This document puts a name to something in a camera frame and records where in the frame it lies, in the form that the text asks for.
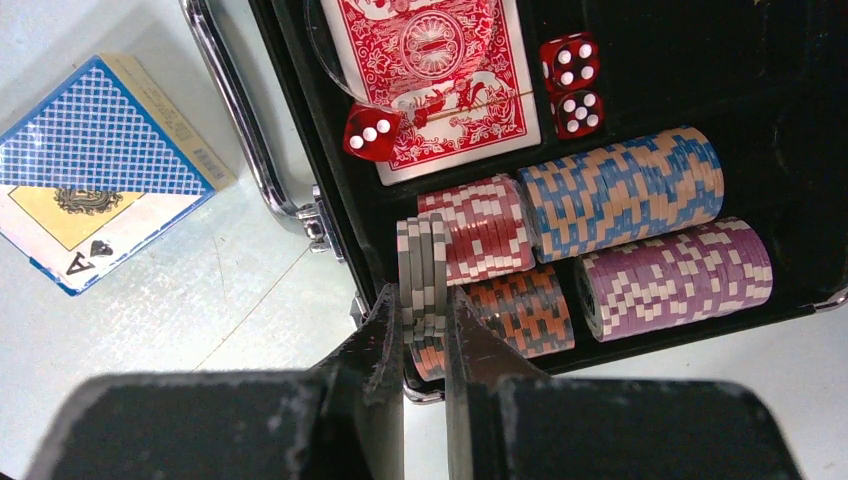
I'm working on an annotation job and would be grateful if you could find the red chip stack in case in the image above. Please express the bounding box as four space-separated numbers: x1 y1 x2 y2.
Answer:
417 174 536 286

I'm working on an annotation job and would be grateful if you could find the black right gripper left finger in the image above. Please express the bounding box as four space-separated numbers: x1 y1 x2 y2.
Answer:
27 284 404 479

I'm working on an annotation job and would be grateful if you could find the small grey chip stack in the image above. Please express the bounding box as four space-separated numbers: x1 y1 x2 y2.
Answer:
396 212 449 344

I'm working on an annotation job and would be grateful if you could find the orange brown chip stack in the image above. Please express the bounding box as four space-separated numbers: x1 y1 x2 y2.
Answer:
408 265 576 386

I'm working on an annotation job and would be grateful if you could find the red die pair left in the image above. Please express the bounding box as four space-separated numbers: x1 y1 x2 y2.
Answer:
538 32 600 93

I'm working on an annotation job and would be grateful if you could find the red die pair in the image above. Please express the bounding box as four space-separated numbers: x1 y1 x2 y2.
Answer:
549 90 604 140
538 32 600 93

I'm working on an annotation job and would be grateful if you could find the red white chip stack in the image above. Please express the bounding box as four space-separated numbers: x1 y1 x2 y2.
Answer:
576 217 774 342

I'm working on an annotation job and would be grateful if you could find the red die pair right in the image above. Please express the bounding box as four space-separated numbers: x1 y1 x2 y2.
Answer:
549 90 604 140

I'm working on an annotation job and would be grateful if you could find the blue playing card deck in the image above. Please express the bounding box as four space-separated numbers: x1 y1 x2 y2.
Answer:
1 53 234 296

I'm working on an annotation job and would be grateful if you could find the red die on cards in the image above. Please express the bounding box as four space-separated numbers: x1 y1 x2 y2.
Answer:
343 103 403 162

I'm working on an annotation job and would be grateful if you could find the red playing card deck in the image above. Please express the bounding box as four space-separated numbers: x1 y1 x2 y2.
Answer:
304 1 542 186

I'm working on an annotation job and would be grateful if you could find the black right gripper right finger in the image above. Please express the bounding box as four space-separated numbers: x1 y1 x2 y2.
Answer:
445 287 801 479

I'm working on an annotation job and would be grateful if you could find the black poker set case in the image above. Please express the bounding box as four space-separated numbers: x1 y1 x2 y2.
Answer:
251 1 847 402

